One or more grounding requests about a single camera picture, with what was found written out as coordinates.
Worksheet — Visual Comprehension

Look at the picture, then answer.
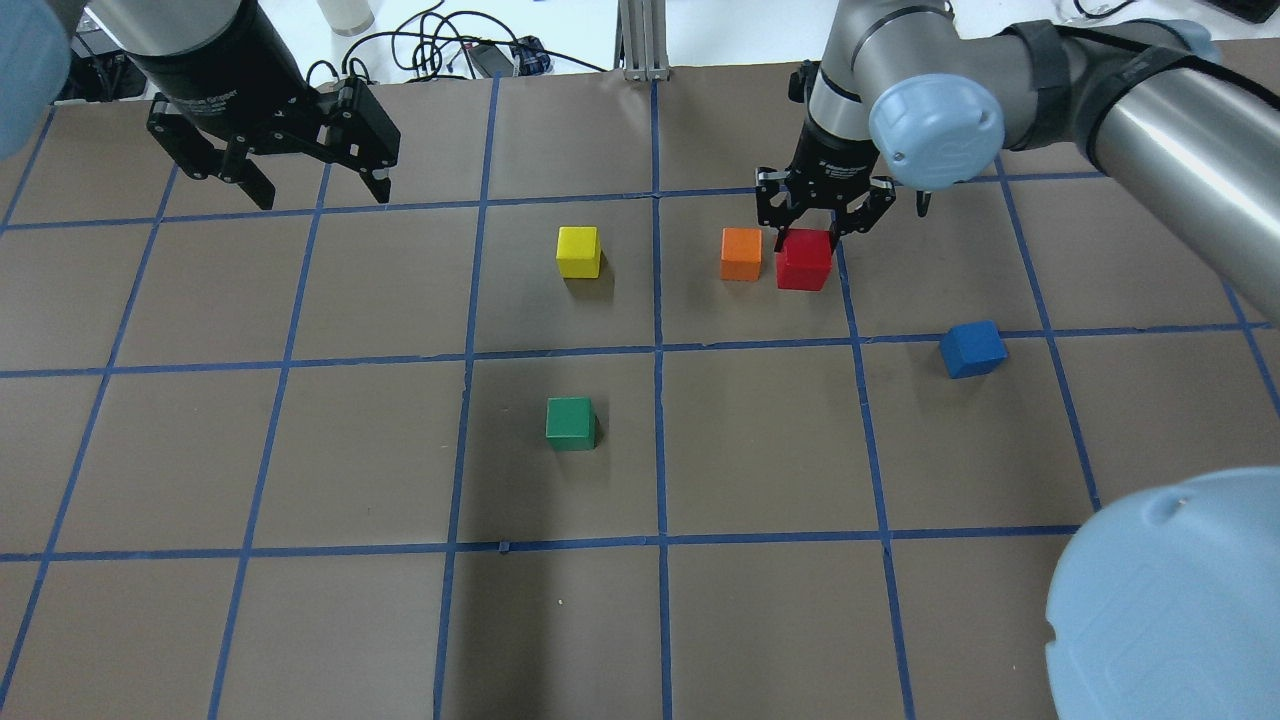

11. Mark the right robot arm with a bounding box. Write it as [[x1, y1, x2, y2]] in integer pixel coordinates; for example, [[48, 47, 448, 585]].
[[756, 1, 1279, 719]]

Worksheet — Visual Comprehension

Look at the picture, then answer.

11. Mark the green wooden block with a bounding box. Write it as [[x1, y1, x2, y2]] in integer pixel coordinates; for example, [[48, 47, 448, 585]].
[[545, 396, 598, 452]]

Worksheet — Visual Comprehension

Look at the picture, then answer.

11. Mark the white cylinder bottle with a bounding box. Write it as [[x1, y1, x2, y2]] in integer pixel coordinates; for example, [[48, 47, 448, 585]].
[[316, 0, 375, 37]]

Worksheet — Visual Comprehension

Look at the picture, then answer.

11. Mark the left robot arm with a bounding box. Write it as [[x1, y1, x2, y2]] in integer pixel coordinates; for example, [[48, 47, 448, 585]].
[[1, 1, 402, 210]]

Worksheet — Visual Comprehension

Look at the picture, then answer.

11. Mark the orange wooden block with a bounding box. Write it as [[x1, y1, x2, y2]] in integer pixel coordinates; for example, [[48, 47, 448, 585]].
[[719, 227, 763, 282]]

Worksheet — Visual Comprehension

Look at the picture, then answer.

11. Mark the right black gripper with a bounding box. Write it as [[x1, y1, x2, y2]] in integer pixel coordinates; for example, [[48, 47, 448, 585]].
[[755, 120, 897, 255]]

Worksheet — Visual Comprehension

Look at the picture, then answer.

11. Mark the aluminium frame post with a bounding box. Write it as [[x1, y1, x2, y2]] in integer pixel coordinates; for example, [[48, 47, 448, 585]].
[[614, 0, 669, 82]]

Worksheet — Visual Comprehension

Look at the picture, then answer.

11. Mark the yellow wooden block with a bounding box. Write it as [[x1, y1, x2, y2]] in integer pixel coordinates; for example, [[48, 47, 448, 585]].
[[556, 225, 603, 279]]

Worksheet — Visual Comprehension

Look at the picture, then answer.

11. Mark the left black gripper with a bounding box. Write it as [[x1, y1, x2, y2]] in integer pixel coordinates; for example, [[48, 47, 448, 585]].
[[146, 20, 402, 211]]

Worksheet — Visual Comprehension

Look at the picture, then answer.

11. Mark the red wooden block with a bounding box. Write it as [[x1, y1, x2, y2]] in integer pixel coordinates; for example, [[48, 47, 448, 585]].
[[774, 228, 833, 292]]

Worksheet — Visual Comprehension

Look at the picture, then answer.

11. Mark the blue wooden block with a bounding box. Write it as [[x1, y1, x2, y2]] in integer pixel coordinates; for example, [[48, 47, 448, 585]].
[[940, 320, 1009, 379]]

